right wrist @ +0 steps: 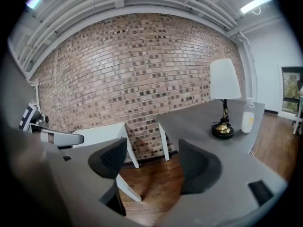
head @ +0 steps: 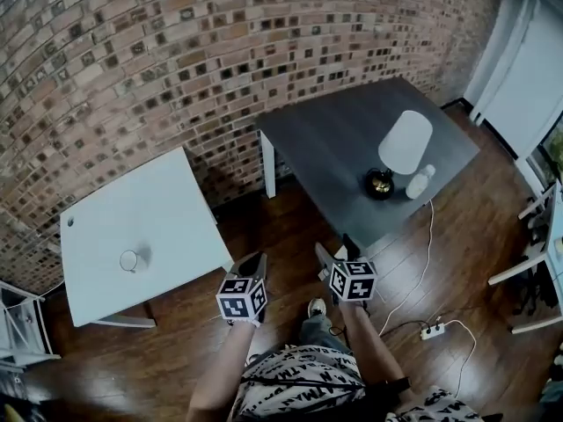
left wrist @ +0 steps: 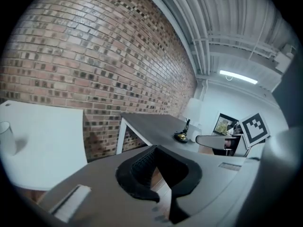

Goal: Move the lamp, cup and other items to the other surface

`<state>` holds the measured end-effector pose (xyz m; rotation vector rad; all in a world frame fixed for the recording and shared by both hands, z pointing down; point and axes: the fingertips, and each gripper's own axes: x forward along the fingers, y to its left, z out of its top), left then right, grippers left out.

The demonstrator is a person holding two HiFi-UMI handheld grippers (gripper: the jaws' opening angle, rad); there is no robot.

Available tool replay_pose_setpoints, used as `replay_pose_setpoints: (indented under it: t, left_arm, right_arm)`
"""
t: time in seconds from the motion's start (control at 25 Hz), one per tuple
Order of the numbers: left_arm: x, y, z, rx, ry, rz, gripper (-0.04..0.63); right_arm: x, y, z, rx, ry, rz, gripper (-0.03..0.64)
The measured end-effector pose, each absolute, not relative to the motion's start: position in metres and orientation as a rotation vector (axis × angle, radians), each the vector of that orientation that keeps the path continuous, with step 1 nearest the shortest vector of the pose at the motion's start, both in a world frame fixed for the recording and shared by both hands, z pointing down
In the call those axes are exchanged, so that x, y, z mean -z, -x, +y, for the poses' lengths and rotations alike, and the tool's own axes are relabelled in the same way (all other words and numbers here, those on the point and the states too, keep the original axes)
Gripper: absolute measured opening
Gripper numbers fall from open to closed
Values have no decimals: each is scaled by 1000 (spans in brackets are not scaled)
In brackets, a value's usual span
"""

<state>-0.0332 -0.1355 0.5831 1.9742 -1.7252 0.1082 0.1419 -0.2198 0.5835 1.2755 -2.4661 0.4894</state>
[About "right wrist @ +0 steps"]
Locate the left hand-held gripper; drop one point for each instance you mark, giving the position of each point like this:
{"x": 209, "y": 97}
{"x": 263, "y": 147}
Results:
{"x": 30, "y": 117}

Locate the white wall pipe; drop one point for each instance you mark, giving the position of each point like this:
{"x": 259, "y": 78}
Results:
{"x": 251, "y": 67}

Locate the long ceiling light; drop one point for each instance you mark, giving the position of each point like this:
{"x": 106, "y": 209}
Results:
{"x": 255, "y": 3}

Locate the white desk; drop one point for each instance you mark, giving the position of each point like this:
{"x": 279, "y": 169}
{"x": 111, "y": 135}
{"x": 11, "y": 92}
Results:
{"x": 298, "y": 117}

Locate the black framed window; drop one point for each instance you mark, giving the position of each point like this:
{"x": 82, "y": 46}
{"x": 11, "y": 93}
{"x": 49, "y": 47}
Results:
{"x": 291, "y": 89}

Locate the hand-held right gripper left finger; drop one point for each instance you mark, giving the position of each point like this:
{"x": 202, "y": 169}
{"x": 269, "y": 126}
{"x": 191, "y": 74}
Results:
{"x": 90, "y": 185}

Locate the dark grey table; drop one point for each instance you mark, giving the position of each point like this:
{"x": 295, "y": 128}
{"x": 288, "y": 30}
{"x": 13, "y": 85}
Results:
{"x": 189, "y": 124}

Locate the white shade table lamp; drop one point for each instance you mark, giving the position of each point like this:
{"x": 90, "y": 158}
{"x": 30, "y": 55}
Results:
{"x": 223, "y": 79}

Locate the clear plastic bottle white cap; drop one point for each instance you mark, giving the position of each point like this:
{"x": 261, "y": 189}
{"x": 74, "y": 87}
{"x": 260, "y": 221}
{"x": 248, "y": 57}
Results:
{"x": 248, "y": 122}

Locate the white table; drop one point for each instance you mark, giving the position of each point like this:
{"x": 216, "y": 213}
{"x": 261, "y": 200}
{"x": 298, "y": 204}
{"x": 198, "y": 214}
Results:
{"x": 101, "y": 132}

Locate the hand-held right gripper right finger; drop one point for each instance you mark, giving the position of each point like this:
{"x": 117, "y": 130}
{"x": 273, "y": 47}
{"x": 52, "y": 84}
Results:
{"x": 225, "y": 197}

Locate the small ceiling light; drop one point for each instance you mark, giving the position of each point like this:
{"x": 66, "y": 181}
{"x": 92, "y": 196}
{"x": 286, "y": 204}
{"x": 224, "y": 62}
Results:
{"x": 33, "y": 0}

